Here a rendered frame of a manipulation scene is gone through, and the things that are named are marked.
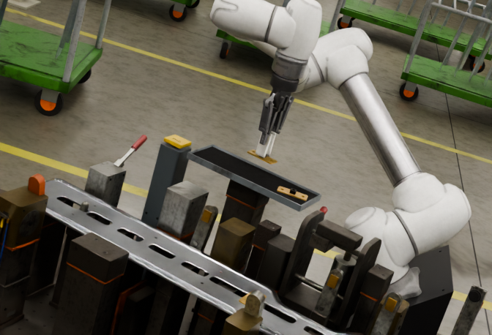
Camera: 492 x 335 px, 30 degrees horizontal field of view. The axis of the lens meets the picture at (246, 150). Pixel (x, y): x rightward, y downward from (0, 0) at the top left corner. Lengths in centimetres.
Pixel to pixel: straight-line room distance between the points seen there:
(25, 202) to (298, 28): 82
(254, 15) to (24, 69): 357
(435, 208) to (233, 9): 88
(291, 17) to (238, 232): 57
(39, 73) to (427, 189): 349
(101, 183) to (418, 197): 94
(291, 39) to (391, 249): 74
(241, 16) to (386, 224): 80
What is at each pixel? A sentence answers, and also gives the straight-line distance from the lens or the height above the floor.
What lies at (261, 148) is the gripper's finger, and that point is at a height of 124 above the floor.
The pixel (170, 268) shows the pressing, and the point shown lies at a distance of 229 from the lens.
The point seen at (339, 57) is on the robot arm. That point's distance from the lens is 294.
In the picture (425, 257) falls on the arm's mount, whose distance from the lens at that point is 304.
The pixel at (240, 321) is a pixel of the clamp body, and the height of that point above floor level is 104.
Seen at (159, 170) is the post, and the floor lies 106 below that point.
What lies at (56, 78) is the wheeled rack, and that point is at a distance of 580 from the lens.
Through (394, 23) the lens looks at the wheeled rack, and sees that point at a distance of 1122.
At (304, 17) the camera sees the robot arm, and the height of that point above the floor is 163.
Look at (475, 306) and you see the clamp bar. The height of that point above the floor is 117.
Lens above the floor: 206
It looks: 19 degrees down
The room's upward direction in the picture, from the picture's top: 16 degrees clockwise
